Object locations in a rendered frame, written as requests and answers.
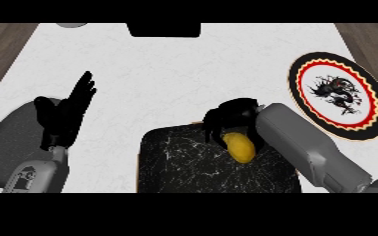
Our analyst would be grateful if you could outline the black marble tray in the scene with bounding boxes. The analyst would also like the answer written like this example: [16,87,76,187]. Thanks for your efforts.
[135,123,302,194]

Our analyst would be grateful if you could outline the black box-shaped object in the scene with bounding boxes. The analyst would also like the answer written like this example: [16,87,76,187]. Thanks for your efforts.
[125,23,202,39]

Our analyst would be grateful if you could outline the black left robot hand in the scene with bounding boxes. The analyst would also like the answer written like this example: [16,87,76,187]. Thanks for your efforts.
[32,70,98,152]

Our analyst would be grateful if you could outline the white plate with black rim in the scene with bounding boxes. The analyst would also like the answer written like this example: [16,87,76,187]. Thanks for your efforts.
[287,51,378,141]

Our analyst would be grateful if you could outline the grey round object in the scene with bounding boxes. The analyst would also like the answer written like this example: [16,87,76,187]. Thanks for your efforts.
[54,23,88,29]

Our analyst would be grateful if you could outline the yellow lemon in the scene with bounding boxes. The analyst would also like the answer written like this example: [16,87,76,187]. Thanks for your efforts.
[221,131,256,165]

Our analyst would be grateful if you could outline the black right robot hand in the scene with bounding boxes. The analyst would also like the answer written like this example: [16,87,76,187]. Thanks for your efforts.
[202,97,265,148]

